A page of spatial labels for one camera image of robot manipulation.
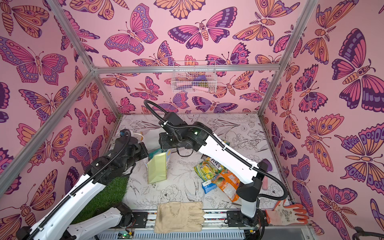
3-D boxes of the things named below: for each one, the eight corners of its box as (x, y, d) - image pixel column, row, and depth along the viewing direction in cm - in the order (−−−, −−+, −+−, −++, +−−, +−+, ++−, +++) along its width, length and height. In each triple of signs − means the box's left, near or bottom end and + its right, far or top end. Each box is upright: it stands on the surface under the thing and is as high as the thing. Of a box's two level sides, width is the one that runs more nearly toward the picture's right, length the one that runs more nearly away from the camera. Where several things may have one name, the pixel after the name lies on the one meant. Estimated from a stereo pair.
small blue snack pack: (205, 194, 84) (205, 192, 81) (200, 184, 87) (200, 182, 85) (216, 188, 86) (217, 186, 83) (211, 179, 89) (212, 177, 87)
